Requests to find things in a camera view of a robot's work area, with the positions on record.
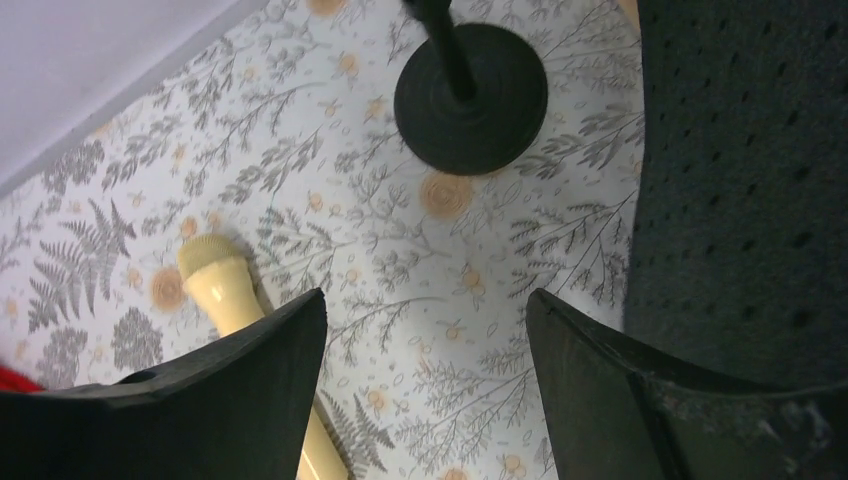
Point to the black mic stand back right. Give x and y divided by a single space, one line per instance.
472 98

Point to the wooden frame rack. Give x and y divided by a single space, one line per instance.
630 8

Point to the dark grey hanging cloth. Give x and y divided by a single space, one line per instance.
739 255

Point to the cream yellow microphone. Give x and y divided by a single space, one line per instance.
215 273

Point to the red folded cloth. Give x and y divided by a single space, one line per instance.
13 381

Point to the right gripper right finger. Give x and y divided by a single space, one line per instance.
616 408

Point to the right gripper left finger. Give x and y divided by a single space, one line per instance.
236 408

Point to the floral table mat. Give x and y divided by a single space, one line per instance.
281 135

